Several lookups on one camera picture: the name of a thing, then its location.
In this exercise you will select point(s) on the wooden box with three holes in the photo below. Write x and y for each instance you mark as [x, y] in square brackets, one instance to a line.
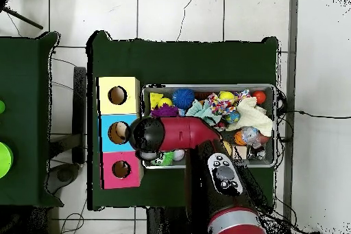
[126, 102]

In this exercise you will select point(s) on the plain green spiky ball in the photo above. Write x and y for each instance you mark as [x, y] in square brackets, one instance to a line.
[164, 159]

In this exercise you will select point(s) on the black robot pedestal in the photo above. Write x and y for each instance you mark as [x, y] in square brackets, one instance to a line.
[164, 223]

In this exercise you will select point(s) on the small green object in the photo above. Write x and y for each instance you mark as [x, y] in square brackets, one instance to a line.
[1, 107]

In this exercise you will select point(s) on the blue spiky ball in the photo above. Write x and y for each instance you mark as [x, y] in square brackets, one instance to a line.
[183, 98]

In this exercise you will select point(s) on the lime green bowl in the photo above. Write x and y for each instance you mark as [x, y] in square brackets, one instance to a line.
[5, 160]

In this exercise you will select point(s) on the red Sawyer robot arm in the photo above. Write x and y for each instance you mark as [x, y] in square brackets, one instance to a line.
[186, 132]

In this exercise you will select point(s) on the colourful patterned cloth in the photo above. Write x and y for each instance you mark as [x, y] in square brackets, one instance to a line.
[219, 105]

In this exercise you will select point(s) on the light blue cloth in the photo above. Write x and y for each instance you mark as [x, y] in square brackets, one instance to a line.
[201, 110]

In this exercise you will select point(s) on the shallow clear mesh bin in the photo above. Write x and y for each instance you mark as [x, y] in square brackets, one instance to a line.
[257, 164]

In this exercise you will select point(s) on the yellow ball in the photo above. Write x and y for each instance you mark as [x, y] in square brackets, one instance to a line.
[227, 96]

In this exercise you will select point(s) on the purple spiky toy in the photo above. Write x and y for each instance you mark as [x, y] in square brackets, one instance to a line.
[164, 111]

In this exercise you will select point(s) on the black tripod leg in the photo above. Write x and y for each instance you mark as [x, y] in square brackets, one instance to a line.
[24, 19]

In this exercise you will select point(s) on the dark green side tablecloth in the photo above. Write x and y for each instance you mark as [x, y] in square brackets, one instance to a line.
[24, 107]

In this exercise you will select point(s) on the cream white cloth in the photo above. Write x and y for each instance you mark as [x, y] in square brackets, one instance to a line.
[252, 116]

